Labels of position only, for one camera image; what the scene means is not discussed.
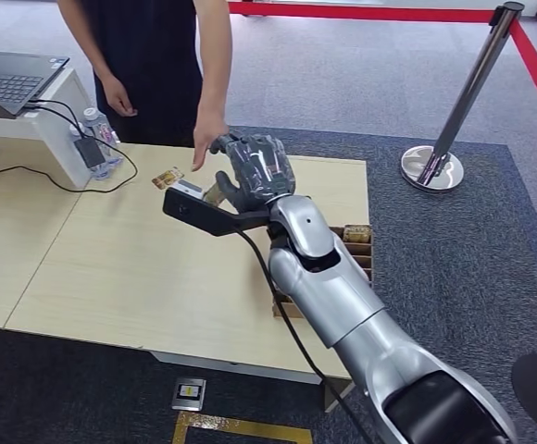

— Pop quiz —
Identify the person's left hand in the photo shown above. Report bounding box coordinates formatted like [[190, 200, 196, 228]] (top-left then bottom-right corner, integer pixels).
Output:
[[190, 106, 229, 173]]

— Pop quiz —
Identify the person's right hand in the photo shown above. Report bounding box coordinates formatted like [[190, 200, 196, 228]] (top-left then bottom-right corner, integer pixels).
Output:
[[101, 73, 138, 118]]

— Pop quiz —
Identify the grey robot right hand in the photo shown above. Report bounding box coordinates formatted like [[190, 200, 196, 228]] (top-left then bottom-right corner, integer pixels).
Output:
[[209, 129, 297, 213]]

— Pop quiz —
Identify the gold card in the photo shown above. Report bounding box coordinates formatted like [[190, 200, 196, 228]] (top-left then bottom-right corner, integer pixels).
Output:
[[202, 181, 226, 207], [342, 225, 373, 245], [151, 166, 185, 191]]

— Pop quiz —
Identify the person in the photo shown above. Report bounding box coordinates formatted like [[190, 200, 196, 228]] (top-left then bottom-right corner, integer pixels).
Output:
[[79, 0, 206, 149]]

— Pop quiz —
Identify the water bottle with red label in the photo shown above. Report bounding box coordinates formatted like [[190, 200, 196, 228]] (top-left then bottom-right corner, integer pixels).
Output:
[[82, 106, 124, 169]]

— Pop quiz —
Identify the black power adapter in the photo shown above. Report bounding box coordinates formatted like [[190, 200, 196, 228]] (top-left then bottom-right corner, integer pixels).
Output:
[[73, 135, 107, 170]]

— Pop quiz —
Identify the clear water bottle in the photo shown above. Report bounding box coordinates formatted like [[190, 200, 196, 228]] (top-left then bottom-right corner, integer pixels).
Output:
[[68, 122, 111, 181]]

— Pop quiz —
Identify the white laptop riser stand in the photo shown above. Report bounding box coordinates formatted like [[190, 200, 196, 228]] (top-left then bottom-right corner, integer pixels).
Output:
[[0, 66, 94, 191]]

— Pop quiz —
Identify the dark grey laptop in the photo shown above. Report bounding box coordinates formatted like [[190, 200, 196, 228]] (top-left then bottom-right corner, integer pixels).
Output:
[[0, 49, 70, 118]]

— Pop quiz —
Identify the metal floor socket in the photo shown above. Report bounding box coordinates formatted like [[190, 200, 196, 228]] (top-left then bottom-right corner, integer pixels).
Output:
[[171, 377, 207, 413]]

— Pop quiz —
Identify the yellow floor tape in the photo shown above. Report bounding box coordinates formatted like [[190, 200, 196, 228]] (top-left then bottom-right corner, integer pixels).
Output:
[[172, 411, 314, 444]]

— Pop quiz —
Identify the short black cable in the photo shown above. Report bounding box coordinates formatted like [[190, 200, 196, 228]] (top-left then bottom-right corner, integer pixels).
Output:
[[28, 97, 86, 137]]

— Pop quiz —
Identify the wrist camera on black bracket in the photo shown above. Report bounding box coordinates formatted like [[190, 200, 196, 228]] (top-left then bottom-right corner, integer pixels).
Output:
[[162, 179, 272, 239]]

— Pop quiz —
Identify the long black cable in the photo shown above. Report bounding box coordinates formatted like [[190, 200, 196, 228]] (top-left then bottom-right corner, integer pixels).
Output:
[[0, 105, 138, 195]]

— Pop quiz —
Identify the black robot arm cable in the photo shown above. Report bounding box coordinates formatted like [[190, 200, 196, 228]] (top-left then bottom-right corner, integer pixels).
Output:
[[235, 228, 374, 444]]

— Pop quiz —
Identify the white table frame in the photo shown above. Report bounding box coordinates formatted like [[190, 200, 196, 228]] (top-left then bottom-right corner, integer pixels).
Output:
[[150, 350, 357, 414]]

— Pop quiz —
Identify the chrome stanchion post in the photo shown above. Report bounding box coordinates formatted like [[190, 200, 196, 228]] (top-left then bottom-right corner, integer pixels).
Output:
[[400, 1, 525, 193]]

